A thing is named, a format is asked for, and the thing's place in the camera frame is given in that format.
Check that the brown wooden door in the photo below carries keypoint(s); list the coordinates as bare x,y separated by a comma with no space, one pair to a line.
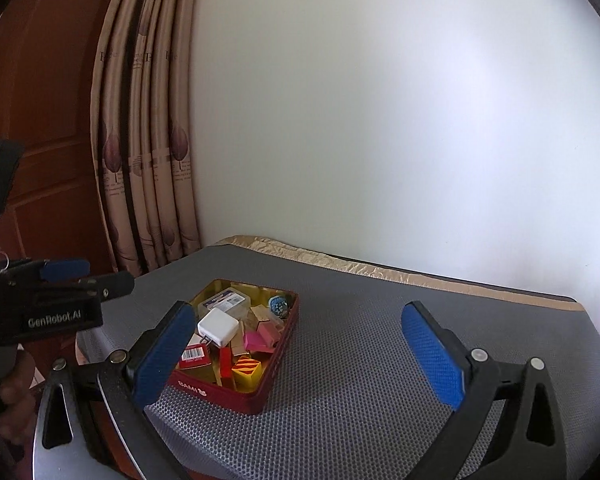
45,85

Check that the person's left hand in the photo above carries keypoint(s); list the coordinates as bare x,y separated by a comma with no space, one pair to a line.
17,395

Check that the clear labelled plastic box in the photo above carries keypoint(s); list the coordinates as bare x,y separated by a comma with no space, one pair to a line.
225,301

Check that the red tin box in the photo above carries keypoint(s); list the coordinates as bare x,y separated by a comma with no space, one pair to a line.
220,396

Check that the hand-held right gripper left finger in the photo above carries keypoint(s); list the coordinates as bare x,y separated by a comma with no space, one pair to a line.
162,355

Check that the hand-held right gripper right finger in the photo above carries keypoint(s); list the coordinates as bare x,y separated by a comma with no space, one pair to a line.
432,355

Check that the pink box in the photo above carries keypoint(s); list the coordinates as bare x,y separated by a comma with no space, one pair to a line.
260,340

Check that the yellow striped box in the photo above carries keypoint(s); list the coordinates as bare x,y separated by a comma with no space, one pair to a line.
247,372

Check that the gold box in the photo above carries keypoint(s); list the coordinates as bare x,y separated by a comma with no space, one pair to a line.
238,345

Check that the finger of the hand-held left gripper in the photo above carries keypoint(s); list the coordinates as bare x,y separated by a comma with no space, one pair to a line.
115,285
62,270

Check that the beige leaf-print curtain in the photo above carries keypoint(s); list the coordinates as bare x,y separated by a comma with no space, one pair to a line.
145,160

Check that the small beige cardboard box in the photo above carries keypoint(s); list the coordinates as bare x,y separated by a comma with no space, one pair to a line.
260,314

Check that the red labelled box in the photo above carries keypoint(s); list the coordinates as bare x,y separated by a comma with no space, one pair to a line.
195,358

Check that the white power adapter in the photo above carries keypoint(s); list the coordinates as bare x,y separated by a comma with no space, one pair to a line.
217,327

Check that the blue patterned round object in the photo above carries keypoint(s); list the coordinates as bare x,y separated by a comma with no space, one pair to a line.
280,306

